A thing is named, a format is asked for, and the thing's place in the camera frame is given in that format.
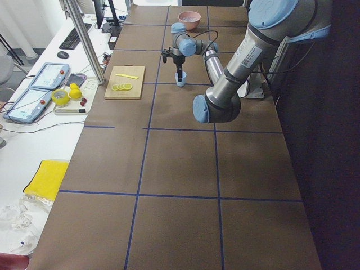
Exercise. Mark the white tray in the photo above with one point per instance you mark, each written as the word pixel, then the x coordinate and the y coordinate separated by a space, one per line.
pixel 88 89

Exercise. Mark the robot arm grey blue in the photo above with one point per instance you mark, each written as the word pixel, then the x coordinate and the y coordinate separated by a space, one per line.
pixel 270 22

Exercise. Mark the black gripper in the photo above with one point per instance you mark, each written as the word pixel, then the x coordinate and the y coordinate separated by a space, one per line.
pixel 178 59

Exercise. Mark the lemon slices row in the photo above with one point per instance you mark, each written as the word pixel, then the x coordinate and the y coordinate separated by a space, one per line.
pixel 121 87

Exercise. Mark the black keyboard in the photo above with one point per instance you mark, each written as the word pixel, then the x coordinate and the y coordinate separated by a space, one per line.
pixel 71 41

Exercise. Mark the black computer mouse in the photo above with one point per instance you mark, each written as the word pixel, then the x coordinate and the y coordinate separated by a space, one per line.
pixel 62 55

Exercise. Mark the upper teach pendant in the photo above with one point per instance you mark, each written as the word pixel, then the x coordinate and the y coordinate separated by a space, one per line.
pixel 50 76

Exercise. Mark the white pillar with base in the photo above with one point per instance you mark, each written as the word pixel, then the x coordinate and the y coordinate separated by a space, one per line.
pixel 253 86

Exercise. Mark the clear plastic bags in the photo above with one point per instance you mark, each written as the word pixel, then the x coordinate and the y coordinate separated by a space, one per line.
pixel 22 224

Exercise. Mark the lower teach pendant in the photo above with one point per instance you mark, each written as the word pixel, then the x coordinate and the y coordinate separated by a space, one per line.
pixel 29 106

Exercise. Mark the yellow lemon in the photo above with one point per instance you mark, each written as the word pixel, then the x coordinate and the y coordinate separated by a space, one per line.
pixel 74 86
pixel 75 93

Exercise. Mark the light blue plastic cup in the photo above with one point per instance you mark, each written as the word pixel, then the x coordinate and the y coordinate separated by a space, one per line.
pixel 180 82

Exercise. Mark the pink bowl with ice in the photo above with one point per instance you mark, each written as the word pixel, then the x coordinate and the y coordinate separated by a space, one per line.
pixel 190 19

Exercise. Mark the teach pendant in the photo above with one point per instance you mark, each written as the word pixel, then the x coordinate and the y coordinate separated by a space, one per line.
pixel 50 76
pixel 29 106

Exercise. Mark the yellow tape roll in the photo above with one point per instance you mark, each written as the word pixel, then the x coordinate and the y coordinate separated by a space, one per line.
pixel 60 97

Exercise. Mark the wooden cutting board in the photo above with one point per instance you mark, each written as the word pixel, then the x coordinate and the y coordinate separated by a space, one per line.
pixel 135 93

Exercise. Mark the red strawberries on desk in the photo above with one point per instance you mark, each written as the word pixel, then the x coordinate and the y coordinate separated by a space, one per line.
pixel 83 102

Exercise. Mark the yellow cloth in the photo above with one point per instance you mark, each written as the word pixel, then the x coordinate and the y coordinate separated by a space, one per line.
pixel 47 179

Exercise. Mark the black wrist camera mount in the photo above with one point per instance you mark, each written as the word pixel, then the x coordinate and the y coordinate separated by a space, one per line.
pixel 167 53

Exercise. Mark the yellow plastic knife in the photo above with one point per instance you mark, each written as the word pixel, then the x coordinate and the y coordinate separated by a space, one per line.
pixel 127 76

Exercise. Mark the aluminium frame post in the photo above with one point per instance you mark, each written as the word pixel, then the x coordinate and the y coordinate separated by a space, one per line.
pixel 76 17

